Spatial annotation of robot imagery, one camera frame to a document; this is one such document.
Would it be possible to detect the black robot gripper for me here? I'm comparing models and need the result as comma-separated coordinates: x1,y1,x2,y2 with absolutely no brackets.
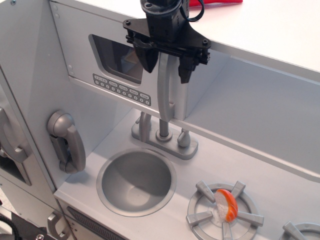
122,4,211,84

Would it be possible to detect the grey toy microwave door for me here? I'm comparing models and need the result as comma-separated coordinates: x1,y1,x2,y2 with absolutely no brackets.
50,0,188,121

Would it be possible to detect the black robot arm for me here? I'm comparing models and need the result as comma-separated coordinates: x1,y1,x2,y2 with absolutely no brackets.
123,0,211,84

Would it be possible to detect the red toy chili pepper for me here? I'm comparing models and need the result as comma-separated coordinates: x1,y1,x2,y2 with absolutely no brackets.
188,0,243,7

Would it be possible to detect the grey toy faucet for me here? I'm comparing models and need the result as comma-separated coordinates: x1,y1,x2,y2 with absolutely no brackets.
131,112,199,160

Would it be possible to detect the round metal sink bowl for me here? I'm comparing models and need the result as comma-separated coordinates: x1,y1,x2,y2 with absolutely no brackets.
96,148,177,217

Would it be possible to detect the salmon sushi toy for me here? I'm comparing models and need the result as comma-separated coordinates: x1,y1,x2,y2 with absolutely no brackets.
214,188,238,223

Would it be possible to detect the grey stove burner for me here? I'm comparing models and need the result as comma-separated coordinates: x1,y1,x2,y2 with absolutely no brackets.
186,180,264,240
279,221,320,240

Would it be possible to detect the black oven vent grille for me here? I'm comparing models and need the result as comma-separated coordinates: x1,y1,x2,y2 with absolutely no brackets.
67,206,125,240

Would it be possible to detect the grey fridge door handle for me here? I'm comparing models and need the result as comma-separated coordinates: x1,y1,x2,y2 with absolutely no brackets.
0,107,28,164

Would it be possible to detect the grey oven door handle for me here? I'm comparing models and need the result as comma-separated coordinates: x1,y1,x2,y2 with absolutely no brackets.
47,212,69,240

